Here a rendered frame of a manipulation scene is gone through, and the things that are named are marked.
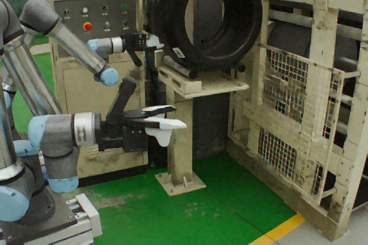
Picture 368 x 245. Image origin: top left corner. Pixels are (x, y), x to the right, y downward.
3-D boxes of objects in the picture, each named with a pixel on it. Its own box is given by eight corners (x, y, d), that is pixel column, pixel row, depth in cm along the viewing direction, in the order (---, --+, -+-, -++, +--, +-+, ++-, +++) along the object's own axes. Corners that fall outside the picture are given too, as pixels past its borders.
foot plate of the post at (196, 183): (154, 176, 249) (154, 172, 248) (188, 168, 260) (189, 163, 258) (169, 196, 227) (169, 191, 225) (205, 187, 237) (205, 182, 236)
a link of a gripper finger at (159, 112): (169, 124, 92) (141, 133, 86) (167, 103, 91) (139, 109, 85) (177, 127, 90) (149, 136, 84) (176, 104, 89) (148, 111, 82)
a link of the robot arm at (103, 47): (86, 56, 158) (85, 38, 155) (109, 54, 162) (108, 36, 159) (89, 59, 151) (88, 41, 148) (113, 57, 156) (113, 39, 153)
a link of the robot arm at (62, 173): (82, 171, 91) (76, 133, 87) (78, 195, 81) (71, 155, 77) (53, 172, 90) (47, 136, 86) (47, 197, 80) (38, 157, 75)
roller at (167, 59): (167, 64, 199) (160, 61, 197) (170, 56, 198) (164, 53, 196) (195, 80, 170) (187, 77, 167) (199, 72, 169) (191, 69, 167)
